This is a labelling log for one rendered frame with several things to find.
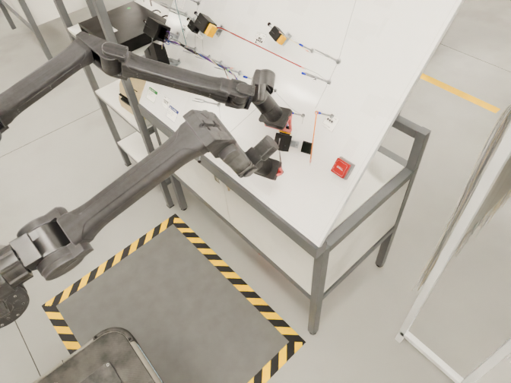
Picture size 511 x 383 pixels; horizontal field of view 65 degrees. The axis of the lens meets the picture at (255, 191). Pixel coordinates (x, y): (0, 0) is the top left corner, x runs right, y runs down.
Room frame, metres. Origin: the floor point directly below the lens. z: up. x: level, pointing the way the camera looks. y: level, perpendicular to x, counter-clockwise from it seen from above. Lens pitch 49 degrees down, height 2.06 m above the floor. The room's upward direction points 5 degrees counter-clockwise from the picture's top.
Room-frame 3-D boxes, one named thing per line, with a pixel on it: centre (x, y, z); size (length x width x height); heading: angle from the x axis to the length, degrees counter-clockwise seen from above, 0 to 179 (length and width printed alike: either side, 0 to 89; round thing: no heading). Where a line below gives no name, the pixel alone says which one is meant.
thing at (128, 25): (1.99, 0.58, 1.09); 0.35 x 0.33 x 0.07; 38
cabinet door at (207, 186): (1.44, 0.31, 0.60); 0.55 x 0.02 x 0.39; 38
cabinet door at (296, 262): (1.01, -0.03, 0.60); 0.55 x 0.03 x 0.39; 38
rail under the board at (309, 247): (1.21, 0.15, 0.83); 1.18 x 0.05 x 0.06; 38
